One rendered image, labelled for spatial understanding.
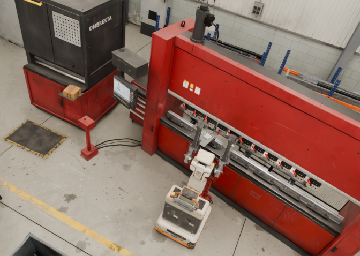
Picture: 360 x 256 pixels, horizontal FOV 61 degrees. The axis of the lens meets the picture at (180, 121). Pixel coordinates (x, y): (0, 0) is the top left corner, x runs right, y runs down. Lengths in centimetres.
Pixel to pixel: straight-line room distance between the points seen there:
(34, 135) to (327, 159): 469
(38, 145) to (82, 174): 101
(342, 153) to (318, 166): 37
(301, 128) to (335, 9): 450
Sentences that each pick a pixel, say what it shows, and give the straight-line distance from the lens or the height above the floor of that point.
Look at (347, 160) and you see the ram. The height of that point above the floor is 185.
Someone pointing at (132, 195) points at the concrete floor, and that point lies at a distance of 501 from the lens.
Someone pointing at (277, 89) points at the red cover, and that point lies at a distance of 373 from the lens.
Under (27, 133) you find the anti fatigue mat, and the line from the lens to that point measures 606.
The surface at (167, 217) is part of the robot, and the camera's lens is 442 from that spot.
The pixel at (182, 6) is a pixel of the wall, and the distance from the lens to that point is 879.
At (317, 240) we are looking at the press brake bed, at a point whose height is 50.
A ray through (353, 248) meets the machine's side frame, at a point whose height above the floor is 87.
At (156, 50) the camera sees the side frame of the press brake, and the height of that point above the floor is 208.
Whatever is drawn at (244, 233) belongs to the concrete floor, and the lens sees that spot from 503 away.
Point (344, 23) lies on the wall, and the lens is 804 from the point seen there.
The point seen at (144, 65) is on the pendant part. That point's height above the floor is 192.
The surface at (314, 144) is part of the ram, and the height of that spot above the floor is 182.
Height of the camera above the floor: 417
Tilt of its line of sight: 41 degrees down
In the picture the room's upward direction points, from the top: 12 degrees clockwise
